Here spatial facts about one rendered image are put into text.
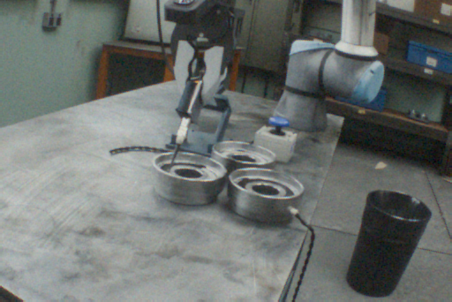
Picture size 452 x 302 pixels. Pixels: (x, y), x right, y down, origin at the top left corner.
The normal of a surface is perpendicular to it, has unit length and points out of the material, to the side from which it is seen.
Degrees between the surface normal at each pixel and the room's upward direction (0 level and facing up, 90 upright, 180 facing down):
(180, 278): 0
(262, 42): 90
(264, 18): 90
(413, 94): 90
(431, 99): 90
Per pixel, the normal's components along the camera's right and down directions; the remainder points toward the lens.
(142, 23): -0.32, 0.20
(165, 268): 0.15, -0.95
